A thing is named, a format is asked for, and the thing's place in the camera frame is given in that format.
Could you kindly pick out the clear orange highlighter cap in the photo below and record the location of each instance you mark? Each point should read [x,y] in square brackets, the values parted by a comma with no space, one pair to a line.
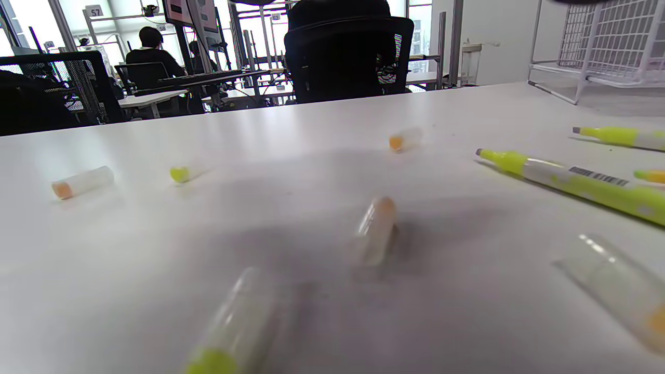
[88,181]
[376,228]
[613,280]
[405,139]

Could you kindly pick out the clear yellow highlighter cap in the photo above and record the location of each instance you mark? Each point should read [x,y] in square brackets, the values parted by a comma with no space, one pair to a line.
[180,174]
[228,332]

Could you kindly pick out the yellow double-ended highlighter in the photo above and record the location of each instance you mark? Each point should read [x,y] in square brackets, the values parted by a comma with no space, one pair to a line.
[597,189]
[618,136]

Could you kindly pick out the orange double-ended highlighter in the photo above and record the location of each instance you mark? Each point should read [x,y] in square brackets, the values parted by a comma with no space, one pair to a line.
[650,176]

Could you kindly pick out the black mesh office chair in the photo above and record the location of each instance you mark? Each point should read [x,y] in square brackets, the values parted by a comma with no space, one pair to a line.
[31,104]
[343,62]

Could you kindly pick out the black curved desk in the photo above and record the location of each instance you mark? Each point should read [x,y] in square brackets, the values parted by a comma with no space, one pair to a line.
[208,78]

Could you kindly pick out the clear tumbler bottle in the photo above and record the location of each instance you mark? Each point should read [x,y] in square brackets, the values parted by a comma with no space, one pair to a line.
[471,65]

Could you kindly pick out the white desk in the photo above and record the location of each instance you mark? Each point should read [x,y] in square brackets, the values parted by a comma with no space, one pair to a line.
[150,96]

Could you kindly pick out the grey metal post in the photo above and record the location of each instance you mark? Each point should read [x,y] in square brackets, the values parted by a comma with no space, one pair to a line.
[449,47]

